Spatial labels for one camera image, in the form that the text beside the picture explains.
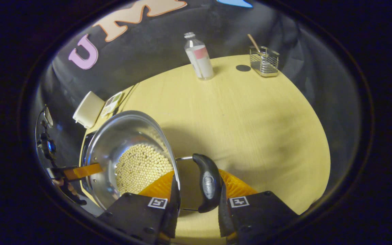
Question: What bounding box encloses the steel pot with black handles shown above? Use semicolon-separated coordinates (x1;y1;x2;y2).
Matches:
84;110;223;214

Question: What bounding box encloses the black induction cooktop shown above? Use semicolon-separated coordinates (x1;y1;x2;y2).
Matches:
80;131;98;205

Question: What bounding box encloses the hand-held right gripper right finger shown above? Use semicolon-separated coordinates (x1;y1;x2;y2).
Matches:
218;169;298;245

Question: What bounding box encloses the white boxy container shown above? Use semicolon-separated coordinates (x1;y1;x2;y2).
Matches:
72;91;105;129

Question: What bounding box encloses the thin black cable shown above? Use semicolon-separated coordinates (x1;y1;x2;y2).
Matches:
113;83;140;114

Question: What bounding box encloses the clear bottle with pink label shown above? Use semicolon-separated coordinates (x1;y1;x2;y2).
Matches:
184;32;214;81

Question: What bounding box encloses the wooden stick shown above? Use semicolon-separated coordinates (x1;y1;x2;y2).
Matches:
247;34;261;53

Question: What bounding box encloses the metal wire holder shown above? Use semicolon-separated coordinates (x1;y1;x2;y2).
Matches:
249;46;280;78

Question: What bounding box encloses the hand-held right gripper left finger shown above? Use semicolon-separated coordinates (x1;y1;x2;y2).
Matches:
97;170;182;245

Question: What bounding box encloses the divided seasoning dish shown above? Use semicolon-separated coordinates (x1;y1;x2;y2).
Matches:
101;91;124;117

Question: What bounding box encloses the pile of soybeans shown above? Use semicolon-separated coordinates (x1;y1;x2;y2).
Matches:
115;143;174;195

